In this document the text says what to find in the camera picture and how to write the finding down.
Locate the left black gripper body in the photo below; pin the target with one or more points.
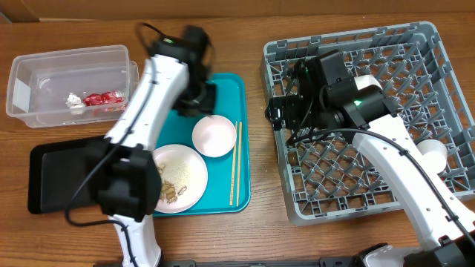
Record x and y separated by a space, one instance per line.
196 98

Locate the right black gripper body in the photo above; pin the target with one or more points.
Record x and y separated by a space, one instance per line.
312 114

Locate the pink bowl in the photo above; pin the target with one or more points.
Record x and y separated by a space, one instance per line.
214 136

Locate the white bowl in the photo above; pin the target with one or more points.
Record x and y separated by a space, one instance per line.
366 81

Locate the red snack wrapper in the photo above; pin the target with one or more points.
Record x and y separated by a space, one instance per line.
106 98

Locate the white tissue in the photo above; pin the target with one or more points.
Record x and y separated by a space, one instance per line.
75 104

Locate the white paper cup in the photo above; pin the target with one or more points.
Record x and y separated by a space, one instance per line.
434 155

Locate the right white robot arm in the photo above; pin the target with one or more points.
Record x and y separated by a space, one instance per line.
330 100

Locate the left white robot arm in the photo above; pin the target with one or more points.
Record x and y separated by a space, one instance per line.
122 176

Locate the grey dishwasher rack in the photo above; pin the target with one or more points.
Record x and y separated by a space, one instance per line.
329 180

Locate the clear plastic waste bin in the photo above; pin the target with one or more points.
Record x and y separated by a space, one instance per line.
39 84

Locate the black waste bin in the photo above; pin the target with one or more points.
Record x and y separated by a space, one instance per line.
56 170

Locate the left wooden chopstick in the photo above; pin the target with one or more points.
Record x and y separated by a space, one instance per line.
232 187

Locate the wooden chopstick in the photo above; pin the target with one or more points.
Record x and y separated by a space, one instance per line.
232 187
239 145

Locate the right wooden chopstick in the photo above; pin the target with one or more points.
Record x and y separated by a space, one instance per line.
239 145

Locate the rice pile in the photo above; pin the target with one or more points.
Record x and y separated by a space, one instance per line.
174 170

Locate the pink plate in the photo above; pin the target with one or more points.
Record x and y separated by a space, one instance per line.
197 182

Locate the teal plastic tray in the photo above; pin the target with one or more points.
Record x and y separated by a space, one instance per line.
231 103

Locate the peanut shells pile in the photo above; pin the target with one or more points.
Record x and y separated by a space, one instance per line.
170 192

